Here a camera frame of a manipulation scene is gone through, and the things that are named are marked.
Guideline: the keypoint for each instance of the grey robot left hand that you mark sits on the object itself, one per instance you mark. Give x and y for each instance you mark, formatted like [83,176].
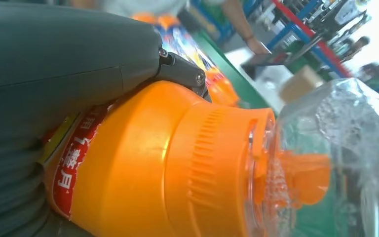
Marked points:
[62,59]

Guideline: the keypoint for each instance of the orange detergent bottle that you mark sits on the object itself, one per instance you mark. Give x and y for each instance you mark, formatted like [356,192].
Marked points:
[143,163]
[219,85]

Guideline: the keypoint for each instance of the dark tablet with stand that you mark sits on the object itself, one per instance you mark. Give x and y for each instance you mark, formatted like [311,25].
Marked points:
[264,60]

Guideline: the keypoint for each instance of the white table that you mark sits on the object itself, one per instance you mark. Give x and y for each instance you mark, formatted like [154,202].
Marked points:
[264,85]

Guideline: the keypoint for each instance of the green table mat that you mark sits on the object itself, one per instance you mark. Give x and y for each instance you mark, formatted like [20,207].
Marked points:
[238,88]

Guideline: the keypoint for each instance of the brown cardboard box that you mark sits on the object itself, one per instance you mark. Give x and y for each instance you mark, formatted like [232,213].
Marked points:
[300,83]

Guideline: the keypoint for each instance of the blue and red shelf rack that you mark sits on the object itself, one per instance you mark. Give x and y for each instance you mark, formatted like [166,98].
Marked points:
[313,36]

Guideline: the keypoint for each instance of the person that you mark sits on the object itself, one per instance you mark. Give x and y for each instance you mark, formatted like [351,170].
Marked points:
[137,6]

